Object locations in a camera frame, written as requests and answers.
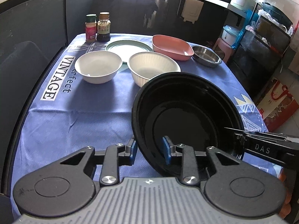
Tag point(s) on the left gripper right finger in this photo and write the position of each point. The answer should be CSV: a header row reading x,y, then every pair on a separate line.
x,y
185,155

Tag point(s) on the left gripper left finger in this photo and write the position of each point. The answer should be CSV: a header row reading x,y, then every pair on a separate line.
x,y
112,158

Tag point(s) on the large black plastic bowl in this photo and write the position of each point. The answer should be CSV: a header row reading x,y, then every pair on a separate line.
x,y
189,110

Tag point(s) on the ribbed white bowl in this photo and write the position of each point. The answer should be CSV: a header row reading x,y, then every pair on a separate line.
x,y
146,65

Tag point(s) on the person's right hand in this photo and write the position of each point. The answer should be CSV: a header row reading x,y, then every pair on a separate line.
x,y
286,208

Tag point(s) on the red patterned paper bag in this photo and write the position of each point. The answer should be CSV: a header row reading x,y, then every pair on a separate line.
x,y
276,104

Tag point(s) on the blue printed tablecloth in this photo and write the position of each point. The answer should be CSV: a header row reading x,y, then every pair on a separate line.
x,y
99,115

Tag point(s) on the small white bowl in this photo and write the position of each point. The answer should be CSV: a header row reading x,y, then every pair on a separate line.
x,y
98,67

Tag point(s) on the stainless steel bowl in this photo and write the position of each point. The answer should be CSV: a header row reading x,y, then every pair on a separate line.
x,y
206,56

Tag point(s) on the black storage rack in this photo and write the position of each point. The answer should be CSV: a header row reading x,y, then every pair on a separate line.
x,y
260,47

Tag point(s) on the pink rectangular dish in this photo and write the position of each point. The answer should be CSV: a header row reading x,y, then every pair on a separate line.
x,y
175,48

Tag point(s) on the green round plate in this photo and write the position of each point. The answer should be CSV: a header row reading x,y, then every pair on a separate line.
x,y
127,48

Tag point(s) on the pink plastic stool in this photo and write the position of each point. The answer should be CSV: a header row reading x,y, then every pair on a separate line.
x,y
225,48

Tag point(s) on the small white rice cooker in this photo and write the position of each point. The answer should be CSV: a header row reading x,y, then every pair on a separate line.
x,y
229,34

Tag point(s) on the dark sauce bottle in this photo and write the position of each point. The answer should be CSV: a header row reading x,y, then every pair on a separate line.
x,y
103,27

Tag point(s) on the red spice jar green lid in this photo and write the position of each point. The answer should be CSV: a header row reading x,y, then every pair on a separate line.
x,y
90,28

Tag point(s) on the white hanging bin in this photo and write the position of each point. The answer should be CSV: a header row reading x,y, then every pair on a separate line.
x,y
192,10

